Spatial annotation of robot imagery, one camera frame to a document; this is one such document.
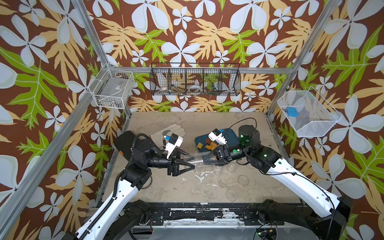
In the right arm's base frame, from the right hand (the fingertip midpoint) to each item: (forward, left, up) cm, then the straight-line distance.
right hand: (206, 163), depth 56 cm
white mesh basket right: (+30, -61, -5) cm, 68 cm away
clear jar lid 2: (-2, -16, -35) cm, 39 cm away
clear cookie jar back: (+3, +4, -2) cm, 5 cm away
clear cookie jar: (+13, -19, -34) cm, 41 cm away
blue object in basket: (+37, -54, -9) cm, 66 cm away
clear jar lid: (+6, -25, -36) cm, 44 cm away
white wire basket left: (+47, +52, +1) cm, 70 cm away
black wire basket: (+62, +3, -3) cm, 62 cm away
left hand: (+1, +5, -2) cm, 5 cm away
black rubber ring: (+5, +29, -34) cm, 45 cm away
